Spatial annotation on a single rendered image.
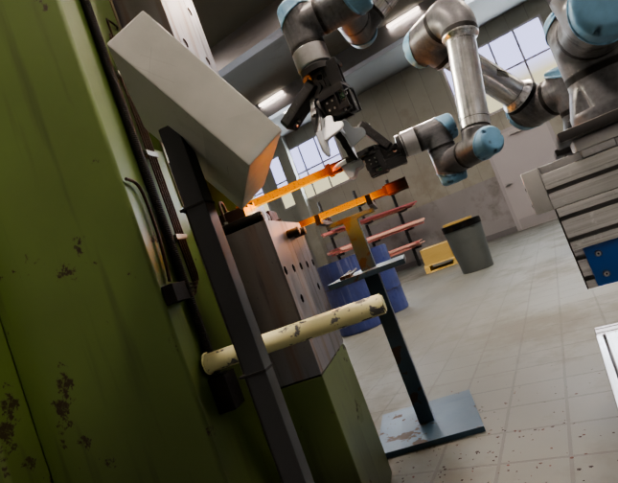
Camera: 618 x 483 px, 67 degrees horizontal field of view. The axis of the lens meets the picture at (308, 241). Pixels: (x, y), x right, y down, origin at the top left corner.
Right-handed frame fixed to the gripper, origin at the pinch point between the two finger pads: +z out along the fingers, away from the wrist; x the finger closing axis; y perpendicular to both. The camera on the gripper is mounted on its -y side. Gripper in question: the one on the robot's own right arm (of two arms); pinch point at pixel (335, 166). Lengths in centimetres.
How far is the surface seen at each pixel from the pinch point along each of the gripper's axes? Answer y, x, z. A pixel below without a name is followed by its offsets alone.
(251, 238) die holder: 12.0, -16.0, 27.2
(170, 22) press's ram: -54, -16, 27
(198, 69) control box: -9, -71, 6
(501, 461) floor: 101, 11, -13
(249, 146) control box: 5, -70, 3
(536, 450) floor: 101, 12, -23
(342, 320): 39, -39, 6
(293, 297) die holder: 31.3, -15.9, 22.0
